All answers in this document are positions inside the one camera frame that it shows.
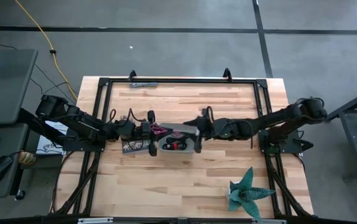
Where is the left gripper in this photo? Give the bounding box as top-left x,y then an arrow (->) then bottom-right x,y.
139,110 -> 174,157

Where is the black cable with red tie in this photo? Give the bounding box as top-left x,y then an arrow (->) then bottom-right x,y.
165,140 -> 190,151

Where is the yellow extension cord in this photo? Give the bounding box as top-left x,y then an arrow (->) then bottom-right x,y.
14,0 -> 80,102

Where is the grey desk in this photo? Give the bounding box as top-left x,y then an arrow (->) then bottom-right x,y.
0,48 -> 39,126

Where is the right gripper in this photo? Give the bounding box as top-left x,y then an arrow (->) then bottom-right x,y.
182,107 -> 215,154

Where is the dark desk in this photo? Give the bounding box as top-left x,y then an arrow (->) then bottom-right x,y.
0,123 -> 29,200

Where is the black aluminium table frame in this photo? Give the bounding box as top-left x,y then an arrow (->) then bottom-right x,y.
49,76 -> 315,219

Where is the grey braided cable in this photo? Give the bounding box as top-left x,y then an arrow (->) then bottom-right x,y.
129,82 -> 160,89

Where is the round yellow black tin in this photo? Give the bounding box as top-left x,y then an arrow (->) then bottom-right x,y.
19,150 -> 37,166

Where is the black metal table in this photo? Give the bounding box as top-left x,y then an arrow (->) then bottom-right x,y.
326,85 -> 357,182

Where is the thin black cable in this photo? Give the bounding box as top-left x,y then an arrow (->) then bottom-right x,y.
29,63 -> 77,105

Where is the Acadia picture book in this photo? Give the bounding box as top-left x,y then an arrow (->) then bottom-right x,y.
121,115 -> 154,155

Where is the white printed paper sheet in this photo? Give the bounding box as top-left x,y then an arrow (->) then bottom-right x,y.
36,120 -> 71,156

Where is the teal artificial succulent plant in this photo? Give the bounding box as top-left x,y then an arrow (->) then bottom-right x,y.
226,166 -> 277,220

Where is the grey plastic bin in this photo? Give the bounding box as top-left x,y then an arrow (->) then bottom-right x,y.
154,121 -> 198,154

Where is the silver aluminium bar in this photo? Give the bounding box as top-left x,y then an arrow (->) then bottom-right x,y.
77,217 -> 114,224
253,218 -> 288,224

